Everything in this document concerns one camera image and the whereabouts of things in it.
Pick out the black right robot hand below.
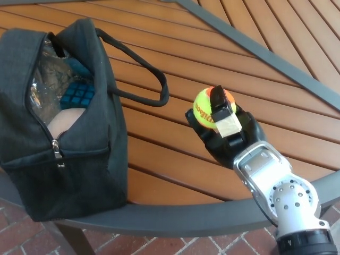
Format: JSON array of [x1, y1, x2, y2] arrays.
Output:
[[185, 84, 267, 169]]

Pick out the orange and yellow tennis ball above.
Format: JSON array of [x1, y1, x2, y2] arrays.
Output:
[[193, 86, 237, 131]]

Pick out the blue rubik cube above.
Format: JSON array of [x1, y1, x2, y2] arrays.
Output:
[[60, 82, 96, 110]]

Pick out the white round soft toy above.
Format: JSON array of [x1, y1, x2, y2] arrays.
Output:
[[48, 108, 86, 134]]

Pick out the dark grey insulated lunch bag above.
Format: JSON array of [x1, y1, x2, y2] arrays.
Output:
[[0, 18, 170, 223]]

